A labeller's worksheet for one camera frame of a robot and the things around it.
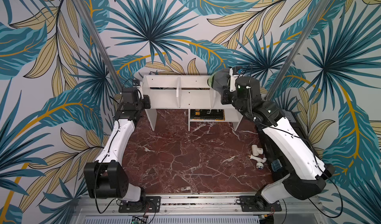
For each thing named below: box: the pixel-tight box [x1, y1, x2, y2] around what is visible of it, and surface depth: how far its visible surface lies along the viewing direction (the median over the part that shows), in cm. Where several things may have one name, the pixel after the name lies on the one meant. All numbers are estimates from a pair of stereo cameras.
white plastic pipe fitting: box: [248, 144, 267, 170], surface depth 90 cm
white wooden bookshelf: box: [142, 74, 243, 132], surface depth 85 cm
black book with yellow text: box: [190, 109, 226, 121], surface depth 94 cm
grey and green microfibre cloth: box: [207, 67, 231, 94], surface depth 68 cm
